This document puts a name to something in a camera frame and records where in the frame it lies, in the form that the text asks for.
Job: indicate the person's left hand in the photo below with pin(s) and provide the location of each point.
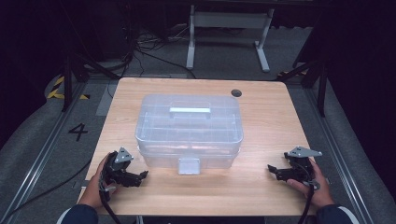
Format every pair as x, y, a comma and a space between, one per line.
91, 193

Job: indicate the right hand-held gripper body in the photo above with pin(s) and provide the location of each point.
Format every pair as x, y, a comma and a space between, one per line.
300, 169

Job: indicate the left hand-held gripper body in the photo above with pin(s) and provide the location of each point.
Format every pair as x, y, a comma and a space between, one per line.
120, 174

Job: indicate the black metal stand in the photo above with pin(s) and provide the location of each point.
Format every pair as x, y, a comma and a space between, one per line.
67, 84
322, 90

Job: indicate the metal floor rail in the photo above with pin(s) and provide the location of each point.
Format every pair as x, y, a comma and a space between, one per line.
43, 155
339, 161

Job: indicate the yellow black hazard tape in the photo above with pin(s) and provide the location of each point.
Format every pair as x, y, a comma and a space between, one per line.
56, 93

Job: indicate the white metal desk frame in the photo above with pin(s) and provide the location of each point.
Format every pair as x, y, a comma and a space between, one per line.
229, 20

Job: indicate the clear plastic storage box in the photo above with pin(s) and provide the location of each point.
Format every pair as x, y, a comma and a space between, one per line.
190, 130

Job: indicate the person's right hand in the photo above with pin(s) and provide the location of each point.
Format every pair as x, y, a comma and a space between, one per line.
322, 194

